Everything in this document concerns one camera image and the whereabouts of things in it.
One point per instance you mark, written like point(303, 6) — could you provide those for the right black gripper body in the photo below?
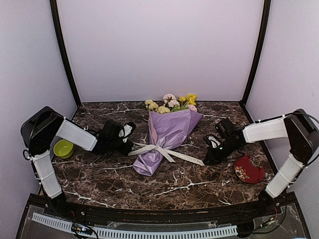
point(222, 154)

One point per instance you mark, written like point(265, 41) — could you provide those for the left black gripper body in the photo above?
point(113, 147)

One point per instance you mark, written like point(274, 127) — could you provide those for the yellow fuzzy poppy stem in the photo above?
point(190, 99)

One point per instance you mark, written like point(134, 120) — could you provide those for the pink purple wrapping paper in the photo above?
point(166, 133)

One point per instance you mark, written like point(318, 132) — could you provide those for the pink rose flower stem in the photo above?
point(171, 102)

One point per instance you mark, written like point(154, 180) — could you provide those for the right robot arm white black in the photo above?
point(298, 129)

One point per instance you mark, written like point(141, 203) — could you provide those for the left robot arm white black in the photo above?
point(46, 125)

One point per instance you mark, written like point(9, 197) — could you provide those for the red floral dish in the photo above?
point(249, 170)

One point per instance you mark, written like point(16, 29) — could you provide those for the lime green bowl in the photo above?
point(63, 149)

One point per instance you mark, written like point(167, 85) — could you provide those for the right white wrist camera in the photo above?
point(212, 140)

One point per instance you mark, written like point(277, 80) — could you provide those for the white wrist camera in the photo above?
point(212, 140)
point(126, 131)

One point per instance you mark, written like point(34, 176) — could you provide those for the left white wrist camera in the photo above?
point(126, 131)

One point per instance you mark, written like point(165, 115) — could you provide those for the black front table rail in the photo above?
point(101, 215)

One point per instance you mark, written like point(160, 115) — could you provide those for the white slotted cable duct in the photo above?
point(135, 231)

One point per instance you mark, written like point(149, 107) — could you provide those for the right black frame post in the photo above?
point(258, 52)

